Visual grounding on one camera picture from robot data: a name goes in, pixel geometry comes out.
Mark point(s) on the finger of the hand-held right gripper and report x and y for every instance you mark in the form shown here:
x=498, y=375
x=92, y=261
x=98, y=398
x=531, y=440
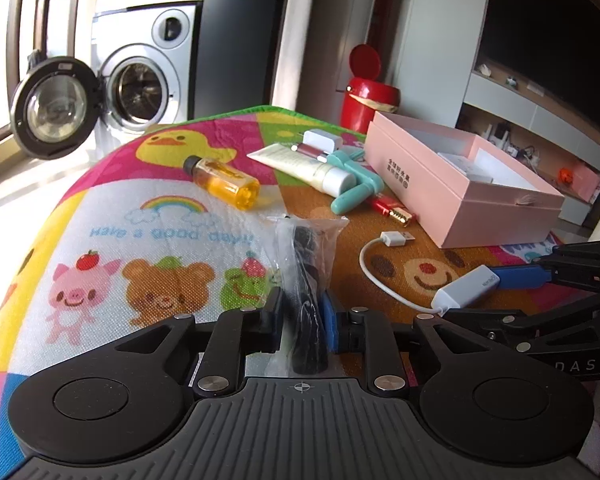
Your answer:
x=505, y=319
x=522, y=274

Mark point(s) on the cream cosmetic tube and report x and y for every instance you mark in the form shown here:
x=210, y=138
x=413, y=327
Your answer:
x=290, y=162

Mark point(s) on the pink cardboard box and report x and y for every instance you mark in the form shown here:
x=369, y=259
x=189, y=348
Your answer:
x=430, y=195

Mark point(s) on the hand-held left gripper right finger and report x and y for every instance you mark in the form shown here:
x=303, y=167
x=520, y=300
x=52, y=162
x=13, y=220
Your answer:
x=330, y=325

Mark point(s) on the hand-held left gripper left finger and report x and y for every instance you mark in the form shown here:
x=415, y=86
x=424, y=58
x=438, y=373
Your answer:
x=275, y=320

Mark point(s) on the orange pumpkin toy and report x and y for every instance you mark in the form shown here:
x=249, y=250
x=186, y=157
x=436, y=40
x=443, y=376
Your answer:
x=565, y=175

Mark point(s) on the colourful cartoon printed mat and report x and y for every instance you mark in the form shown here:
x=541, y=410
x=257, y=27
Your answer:
x=180, y=240

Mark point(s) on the black item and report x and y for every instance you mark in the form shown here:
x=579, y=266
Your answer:
x=305, y=260

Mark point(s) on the orange liquid bottle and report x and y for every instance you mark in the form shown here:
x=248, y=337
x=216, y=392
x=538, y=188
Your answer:
x=225, y=185

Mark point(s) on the round washing machine door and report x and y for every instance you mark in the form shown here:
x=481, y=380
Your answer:
x=52, y=107

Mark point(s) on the red hanging decoration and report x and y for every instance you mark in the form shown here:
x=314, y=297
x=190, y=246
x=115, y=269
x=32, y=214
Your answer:
x=386, y=20

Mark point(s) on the teal massage roller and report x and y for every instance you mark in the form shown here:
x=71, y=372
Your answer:
x=360, y=185

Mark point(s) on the red lidded trash can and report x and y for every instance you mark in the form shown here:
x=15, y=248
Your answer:
x=370, y=100

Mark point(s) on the black television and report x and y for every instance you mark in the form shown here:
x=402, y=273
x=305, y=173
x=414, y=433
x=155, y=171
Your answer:
x=555, y=35

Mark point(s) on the grey television cabinet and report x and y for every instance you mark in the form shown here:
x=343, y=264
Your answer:
x=500, y=100

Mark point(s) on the pink paper bag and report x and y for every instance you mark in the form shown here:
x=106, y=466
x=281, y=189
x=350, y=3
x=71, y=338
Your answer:
x=590, y=180

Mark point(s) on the silver washing machine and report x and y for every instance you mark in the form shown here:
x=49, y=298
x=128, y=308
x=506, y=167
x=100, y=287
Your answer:
x=175, y=60

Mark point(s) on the white charger plug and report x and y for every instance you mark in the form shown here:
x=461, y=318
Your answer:
x=322, y=139

